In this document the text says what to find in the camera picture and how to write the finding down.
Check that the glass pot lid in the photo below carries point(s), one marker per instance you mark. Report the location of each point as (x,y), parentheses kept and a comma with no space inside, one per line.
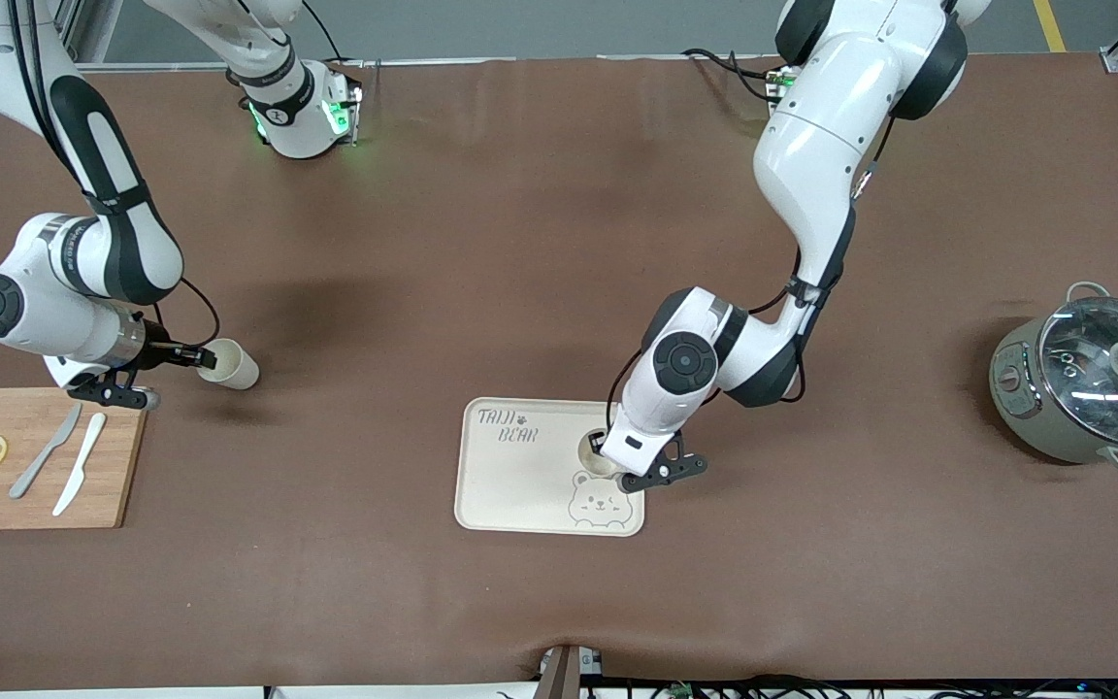
(1093,388)

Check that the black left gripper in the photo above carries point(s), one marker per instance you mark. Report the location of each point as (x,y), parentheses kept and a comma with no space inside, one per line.
(596,448)

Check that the wooden cutting board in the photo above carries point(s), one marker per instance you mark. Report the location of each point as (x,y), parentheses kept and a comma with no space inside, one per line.
(113,466)

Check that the white bear print tray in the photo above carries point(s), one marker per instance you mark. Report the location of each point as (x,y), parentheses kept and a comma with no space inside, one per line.
(520,495)

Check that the grey plastic knife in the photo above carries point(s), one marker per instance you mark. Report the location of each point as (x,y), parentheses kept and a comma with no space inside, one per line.
(47,451)

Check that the white plastic cup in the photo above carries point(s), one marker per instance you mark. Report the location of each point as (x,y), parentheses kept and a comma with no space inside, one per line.
(241,371)
(593,466)

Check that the white plastic knife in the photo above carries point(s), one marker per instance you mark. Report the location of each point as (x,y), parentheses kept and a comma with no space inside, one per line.
(81,464)

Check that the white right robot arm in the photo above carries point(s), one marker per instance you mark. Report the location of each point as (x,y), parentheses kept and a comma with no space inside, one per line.
(54,291)

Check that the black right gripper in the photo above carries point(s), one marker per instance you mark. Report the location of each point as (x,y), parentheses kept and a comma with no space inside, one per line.
(163,353)

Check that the silver table edge rail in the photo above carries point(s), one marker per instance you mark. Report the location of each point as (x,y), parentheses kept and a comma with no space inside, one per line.
(180,66)

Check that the brown table cover mat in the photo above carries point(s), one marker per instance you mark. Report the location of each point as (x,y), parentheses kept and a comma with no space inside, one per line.
(481,243)

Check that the aluminium frame with struts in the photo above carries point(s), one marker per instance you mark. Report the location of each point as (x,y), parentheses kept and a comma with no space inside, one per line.
(74,34)

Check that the small grey metal bracket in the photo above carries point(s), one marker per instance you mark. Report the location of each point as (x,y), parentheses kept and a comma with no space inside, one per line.
(564,675)

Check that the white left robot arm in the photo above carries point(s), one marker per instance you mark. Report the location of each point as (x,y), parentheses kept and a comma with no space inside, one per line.
(811,146)

